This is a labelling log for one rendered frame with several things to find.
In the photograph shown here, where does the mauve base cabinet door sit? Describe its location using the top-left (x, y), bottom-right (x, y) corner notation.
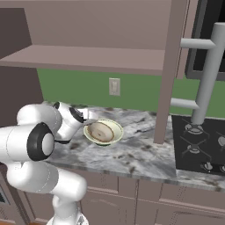
top-left (16, 188), bottom-right (56, 225)
top-left (134, 199), bottom-right (225, 225)
top-left (79, 189), bottom-right (138, 225)

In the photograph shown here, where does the black gas hob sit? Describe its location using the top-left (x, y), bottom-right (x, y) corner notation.
top-left (171, 114), bottom-right (225, 178)

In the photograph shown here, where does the tall mauve cabinet side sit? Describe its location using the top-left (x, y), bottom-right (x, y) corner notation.
top-left (0, 7), bottom-right (46, 128)

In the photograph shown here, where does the pale green bowl brown inside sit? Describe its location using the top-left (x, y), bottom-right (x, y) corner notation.
top-left (83, 118), bottom-right (124, 147)

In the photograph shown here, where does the grey bar door handle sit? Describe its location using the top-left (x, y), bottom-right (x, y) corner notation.
top-left (170, 22), bottom-right (225, 126)

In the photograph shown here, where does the open mauve wall cabinet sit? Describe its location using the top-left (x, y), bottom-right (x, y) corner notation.
top-left (0, 0), bottom-right (192, 77)

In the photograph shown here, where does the white wall switch plate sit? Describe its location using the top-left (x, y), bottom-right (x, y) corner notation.
top-left (108, 76), bottom-right (121, 98)

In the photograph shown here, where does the black microwave oven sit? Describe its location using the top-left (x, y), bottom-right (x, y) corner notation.
top-left (185, 0), bottom-right (225, 82)

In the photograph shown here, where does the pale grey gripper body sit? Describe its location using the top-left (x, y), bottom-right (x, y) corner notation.
top-left (87, 109), bottom-right (99, 121)

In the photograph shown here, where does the mauve drawer front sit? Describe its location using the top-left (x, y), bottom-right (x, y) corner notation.
top-left (60, 169), bottom-right (120, 195)
top-left (137, 178), bottom-right (225, 211)

